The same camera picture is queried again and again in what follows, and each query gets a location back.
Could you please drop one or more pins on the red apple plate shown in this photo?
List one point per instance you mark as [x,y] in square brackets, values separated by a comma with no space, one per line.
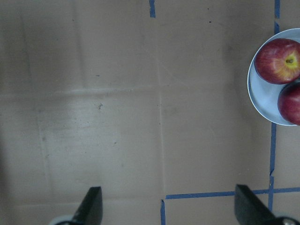
[278,61]
[289,103]

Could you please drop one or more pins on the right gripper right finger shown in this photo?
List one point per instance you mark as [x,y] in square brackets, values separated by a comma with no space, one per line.
[249,210]

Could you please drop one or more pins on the red apple plate front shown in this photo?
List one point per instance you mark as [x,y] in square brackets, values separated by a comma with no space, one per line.
[289,103]

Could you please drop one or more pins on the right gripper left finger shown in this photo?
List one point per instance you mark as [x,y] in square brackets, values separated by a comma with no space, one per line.
[90,211]

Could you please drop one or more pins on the light blue plate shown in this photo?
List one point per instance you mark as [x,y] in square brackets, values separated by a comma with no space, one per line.
[264,95]

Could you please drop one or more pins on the red apple plate back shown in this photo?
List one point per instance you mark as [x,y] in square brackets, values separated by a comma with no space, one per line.
[278,61]

